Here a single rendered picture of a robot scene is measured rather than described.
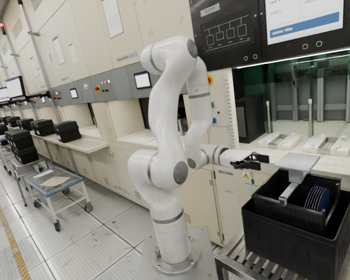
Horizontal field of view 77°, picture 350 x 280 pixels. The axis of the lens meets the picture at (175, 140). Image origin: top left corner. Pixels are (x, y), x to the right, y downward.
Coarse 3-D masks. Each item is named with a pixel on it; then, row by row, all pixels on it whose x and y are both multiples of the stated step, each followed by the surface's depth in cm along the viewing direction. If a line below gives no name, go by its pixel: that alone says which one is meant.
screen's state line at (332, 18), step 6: (336, 12) 82; (318, 18) 86; (324, 18) 85; (330, 18) 84; (336, 18) 83; (294, 24) 92; (300, 24) 91; (306, 24) 90; (312, 24) 88; (318, 24) 87; (324, 24) 86; (276, 30) 98; (282, 30) 96; (288, 30) 95; (294, 30) 93; (300, 30) 92; (270, 36) 100; (276, 36) 99
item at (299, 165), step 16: (288, 160) 72; (304, 160) 70; (272, 176) 83; (288, 176) 86; (304, 176) 76; (320, 176) 78; (256, 192) 75; (272, 192) 85; (288, 192) 68; (304, 192) 82; (336, 192) 73; (256, 208) 76; (272, 208) 71; (288, 208) 67; (304, 208) 63; (336, 208) 72; (288, 224) 69; (304, 224) 65; (320, 224) 62; (336, 224) 76
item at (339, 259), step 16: (256, 224) 74; (272, 224) 69; (256, 240) 76; (272, 240) 71; (288, 240) 67; (304, 240) 63; (320, 240) 60; (336, 240) 58; (272, 256) 73; (288, 256) 69; (304, 256) 65; (320, 256) 61; (336, 256) 60; (304, 272) 66; (320, 272) 63; (336, 272) 62
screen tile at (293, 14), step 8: (272, 0) 95; (280, 0) 93; (288, 0) 91; (296, 0) 89; (272, 8) 96; (296, 8) 90; (272, 16) 97; (280, 16) 95; (288, 16) 93; (296, 16) 91; (272, 24) 98
